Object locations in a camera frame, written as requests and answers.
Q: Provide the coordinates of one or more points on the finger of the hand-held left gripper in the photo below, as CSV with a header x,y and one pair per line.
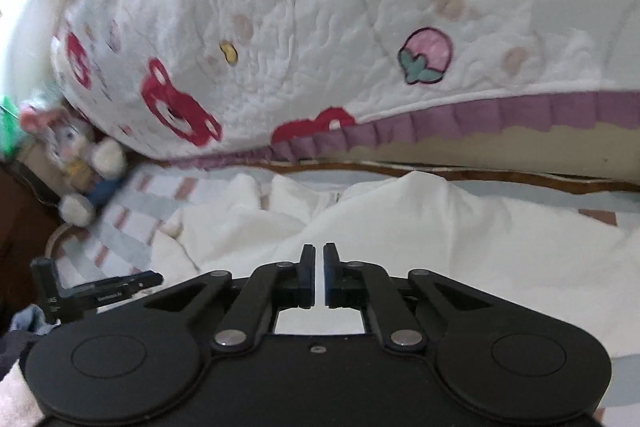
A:
x,y
100,292

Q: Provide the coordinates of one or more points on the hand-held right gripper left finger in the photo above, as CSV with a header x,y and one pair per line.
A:
x,y
307,277

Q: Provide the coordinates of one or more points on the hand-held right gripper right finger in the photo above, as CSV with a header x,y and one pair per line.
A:
x,y
331,277

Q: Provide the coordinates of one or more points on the white fleece jacket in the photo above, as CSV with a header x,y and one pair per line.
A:
x,y
450,232

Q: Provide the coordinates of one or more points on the grey clothing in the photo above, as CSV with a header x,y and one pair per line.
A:
x,y
27,319

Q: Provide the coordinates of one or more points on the brown wooden dresser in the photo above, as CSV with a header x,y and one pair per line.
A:
x,y
20,227

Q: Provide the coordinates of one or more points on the dark grey cloth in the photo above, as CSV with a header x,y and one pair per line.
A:
x,y
12,352

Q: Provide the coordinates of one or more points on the pale pink cloth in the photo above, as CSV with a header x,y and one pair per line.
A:
x,y
17,402

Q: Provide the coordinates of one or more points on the grey plush rabbit toy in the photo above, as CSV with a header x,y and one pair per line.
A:
x,y
75,142

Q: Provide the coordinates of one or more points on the green plastic bag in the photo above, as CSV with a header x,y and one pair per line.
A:
x,y
9,127

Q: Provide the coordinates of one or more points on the tan bed base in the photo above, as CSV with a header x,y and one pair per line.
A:
x,y
525,149

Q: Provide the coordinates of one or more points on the bear print quilt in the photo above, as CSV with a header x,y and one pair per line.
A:
x,y
325,7

